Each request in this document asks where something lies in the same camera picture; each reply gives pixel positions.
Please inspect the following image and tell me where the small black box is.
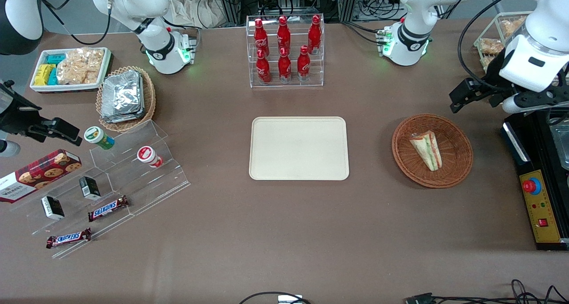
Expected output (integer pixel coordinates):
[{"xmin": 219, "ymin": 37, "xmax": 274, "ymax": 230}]
[
  {"xmin": 41, "ymin": 196, "xmax": 66, "ymax": 221},
  {"xmin": 79, "ymin": 176, "xmax": 102, "ymax": 201}
]

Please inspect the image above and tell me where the clear plastic container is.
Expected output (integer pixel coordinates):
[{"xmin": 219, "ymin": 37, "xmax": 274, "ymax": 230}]
[{"xmin": 549, "ymin": 117, "xmax": 569, "ymax": 170}]

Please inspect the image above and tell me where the Snickers chocolate bar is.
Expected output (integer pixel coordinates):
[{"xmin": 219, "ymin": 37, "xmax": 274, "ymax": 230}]
[
  {"xmin": 88, "ymin": 196, "xmax": 130, "ymax": 223},
  {"xmin": 46, "ymin": 228, "xmax": 92, "ymax": 250}
]

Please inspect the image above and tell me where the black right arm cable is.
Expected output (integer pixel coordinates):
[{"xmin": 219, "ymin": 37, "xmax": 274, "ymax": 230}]
[{"xmin": 41, "ymin": 0, "xmax": 112, "ymax": 46}]

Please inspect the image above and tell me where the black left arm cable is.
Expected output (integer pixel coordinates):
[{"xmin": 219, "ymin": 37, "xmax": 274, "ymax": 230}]
[{"xmin": 457, "ymin": 0, "xmax": 527, "ymax": 91}]

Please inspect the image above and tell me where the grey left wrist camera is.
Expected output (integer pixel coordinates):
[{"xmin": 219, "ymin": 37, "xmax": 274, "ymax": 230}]
[{"xmin": 503, "ymin": 92, "xmax": 541, "ymax": 115}]

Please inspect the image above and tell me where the red emergency stop button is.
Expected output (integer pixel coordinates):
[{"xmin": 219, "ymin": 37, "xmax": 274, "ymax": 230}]
[{"xmin": 522, "ymin": 178, "xmax": 542, "ymax": 196}]

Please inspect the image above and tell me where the clear acrylic step display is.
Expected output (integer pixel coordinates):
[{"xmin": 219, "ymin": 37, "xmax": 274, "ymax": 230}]
[{"xmin": 9, "ymin": 120, "xmax": 192, "ymax": 260}]

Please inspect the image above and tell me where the yellow snack packet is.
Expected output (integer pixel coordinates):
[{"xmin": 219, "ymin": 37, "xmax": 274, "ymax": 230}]
[{"xmin": 34, "ymin": 64, "xmax": 56, "ymax": 86}]

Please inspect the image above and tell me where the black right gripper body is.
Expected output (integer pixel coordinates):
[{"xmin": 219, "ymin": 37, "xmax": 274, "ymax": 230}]
[{"xmin": 0, "ymin": 80, "xmax": 44, "ymax": 139}]

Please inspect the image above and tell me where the black control box yellow panel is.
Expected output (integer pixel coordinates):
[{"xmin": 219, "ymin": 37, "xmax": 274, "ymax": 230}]
[{"xmin": 501, "ymin": 107, "xmax": 569, "ymax": 252}]

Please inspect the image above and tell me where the beige plastic tray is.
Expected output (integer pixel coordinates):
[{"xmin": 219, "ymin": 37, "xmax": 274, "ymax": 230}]
[{"xmin": 248, "ymin": 116, "xmax": 350, "ymax": 181}]

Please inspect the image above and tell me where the round brown wicker basket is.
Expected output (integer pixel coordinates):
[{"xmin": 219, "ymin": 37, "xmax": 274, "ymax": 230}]
[{"xmin": 392, "ymin": 113, "xmax": 474, "ymax": 189}]

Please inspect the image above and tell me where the black looped floor cable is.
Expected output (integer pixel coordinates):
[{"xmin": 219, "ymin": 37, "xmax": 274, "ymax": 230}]
[{"xmin": 239, "ymin": 291, "xmax": 312, "ymax": 304}]

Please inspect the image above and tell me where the oval light wicker basket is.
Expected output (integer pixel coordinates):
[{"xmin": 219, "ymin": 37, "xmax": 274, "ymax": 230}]
[{"xmin": 96, "ymin": 66, "xmax": 157, "ymax": 133}]

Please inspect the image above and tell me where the red cola bottle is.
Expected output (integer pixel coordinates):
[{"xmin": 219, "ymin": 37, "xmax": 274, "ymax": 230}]
[
  {"xmin": 297, "ymin": 45, "xmax": 311, "ymax": 82},
  {"xmin": 277, "ymin": 16, "xmax": 291, "ymax": 54},
  {"xmin": 254, "ymin": 19, "xmax": 269, "ymax": 56},
  {"xmin": 256, "ymin": 50, "xmax": 272, "ymax": 85},
  {"xmin": 278, "ymin": 48, "xmax": 292, "ymax": 84},
  {"xmin": 308, "ymin": 15, "xmax": 322, "ymax": 55}
]

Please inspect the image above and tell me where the aluminium frame post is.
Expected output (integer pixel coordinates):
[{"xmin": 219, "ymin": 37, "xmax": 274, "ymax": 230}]
[
  {"xmin": 219, "ymin": 0, "xmax": 244, "ymax": 25},
  {"xmin": 337, "ymin": 0, "xmax": 359, "ymax": 22}
]

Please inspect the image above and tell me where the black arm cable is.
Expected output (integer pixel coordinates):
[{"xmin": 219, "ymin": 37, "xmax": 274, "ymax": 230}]
[
  {"xmin": 457, "ymin": 0, "xmax": 527, "ymax": 91},
  {"xmin": 41, "ymin": 0, "xmax": 112, "ymax": 46}
]

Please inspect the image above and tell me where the black tangled cable with connector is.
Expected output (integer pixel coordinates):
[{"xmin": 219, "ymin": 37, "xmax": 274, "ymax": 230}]
[{"xmin": 405, "ymin": 279, "xmax": 569, "ymax": 304}]

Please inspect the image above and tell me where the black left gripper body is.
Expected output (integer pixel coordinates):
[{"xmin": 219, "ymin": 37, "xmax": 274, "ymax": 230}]
[{"xmin": 478, "ymin": 50, "xmax": 517, "ymax": 109}]

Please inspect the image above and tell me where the clear bag of crackers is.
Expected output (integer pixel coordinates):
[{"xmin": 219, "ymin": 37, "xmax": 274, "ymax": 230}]
[{"xmin": 56, "ymin": 47, "xmax": 105, "ymax": 85}]

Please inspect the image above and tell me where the beige cloth bag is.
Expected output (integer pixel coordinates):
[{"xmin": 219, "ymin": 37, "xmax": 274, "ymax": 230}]
[{"xmin": 165, "ymin": 0, "xmax": 226, "ymax": 29}]

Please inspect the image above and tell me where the triangular sandwich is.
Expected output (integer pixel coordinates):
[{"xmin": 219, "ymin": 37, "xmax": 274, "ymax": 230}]
[{"xmin": 409, "ymin": 130, "xmax": 443, "ymax": 172}]

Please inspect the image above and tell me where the green lid snack cup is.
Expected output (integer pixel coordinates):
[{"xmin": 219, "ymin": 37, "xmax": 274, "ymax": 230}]
[{"xmin": 84, "ymin": 126, "xmax": 116, "ymax": 151}]

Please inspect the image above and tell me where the clear acrylic bottle rack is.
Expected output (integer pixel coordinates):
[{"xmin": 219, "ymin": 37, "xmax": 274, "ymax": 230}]
[{"xmin": 246, "ymin": 14, "xmax": 325, "ymax": 89}]

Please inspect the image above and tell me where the red Walkers cookie box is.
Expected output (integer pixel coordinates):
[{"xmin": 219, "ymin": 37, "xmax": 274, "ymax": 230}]
[{"xmin": 0, "ymin": 149, "xmax": 83, "ymax": 204}]

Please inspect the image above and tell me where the white rectangular snack tray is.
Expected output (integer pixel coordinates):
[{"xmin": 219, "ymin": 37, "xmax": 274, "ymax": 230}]
[{"xmin": 29, "ymin": 47, "xmax": 113, "ymax": 94}]

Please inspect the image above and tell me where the red lid snack cup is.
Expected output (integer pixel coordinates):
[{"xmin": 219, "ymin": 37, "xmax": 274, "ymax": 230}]
[{"xmin": 136, "ymin": 146, "xmax": 164, "ymax": 168}]

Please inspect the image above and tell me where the white wire rack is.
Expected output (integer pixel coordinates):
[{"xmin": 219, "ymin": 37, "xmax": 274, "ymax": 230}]
[{"xmin": 473, "ymin": 12, "xmax": 535, "ymax": 74}]

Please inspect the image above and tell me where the silver foil wrapped pack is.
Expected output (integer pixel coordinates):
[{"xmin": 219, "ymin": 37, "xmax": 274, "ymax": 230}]
[
  {"xmin": 102, "ymin": 71, "xmax": 144, "ymax": 114},
  {"xmin": 101, "ymin": 108, "xmax": 146, "ymax": 124}
]

